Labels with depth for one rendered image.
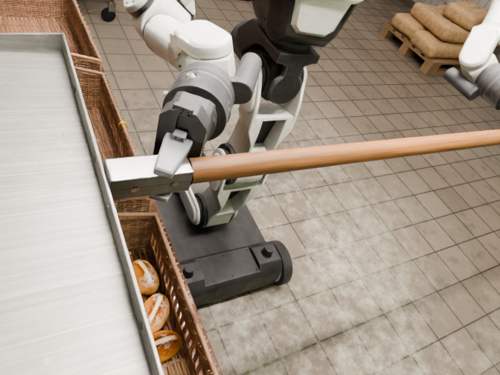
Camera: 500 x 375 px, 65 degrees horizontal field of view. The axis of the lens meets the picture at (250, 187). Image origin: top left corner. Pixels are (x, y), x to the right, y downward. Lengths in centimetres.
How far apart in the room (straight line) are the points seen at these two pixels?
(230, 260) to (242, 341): 33
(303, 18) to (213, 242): 102
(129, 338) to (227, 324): 136
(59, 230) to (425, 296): 204
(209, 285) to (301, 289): 53
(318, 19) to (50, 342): 85
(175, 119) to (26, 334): 25
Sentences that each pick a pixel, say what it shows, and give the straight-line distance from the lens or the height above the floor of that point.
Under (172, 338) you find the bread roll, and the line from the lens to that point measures 95.
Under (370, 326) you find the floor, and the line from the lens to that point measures 199.
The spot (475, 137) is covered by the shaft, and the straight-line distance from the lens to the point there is 81.
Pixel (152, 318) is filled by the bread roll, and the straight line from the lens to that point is 97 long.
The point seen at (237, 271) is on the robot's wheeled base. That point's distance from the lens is 161.
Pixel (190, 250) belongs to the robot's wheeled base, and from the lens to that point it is 164.
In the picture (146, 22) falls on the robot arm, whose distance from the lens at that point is 81.
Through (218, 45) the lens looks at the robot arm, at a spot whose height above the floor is 125.
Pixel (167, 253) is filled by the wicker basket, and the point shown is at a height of 73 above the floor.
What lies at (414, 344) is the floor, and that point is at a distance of 209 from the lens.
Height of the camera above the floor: 152
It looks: 44 degrees down
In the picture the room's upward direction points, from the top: 23 degrees clockwise
